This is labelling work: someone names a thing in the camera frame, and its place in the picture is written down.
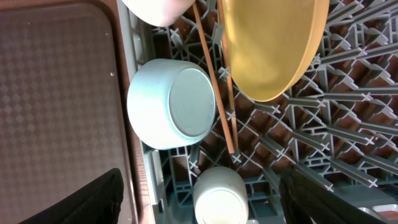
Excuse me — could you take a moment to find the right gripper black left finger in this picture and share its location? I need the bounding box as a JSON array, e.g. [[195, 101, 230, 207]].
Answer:
[[23, 168, 124, 224]]

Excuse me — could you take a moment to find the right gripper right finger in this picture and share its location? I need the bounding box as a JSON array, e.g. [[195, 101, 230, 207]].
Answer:
[[279, 168, 383, 224]]

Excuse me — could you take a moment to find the white cup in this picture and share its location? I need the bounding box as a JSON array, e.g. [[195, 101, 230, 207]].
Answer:
[[193, 167, 249, 224]]

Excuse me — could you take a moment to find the wooden chopstick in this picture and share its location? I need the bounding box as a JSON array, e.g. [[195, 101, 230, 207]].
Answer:
[[192, 1, 235, 154], [216, 0, 239, 152]]

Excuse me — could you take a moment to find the light blue bowl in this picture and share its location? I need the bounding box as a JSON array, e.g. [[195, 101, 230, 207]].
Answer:
[[127, 58, 216, 150]]

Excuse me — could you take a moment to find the yellow plate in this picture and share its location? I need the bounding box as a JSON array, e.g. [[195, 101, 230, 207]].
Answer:
[[223, 0, 330, 102]]

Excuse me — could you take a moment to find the white bowl with food scraps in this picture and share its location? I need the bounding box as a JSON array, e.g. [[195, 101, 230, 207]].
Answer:
[[123, 0, 195, 27]]

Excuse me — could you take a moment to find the grey dishwasher rack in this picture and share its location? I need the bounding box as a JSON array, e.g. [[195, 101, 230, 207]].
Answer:
[[133, 1, 397, 223]]

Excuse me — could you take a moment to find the dark brown serving tray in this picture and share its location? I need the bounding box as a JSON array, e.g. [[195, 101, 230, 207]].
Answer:
[[1, 2, 136, 223]]

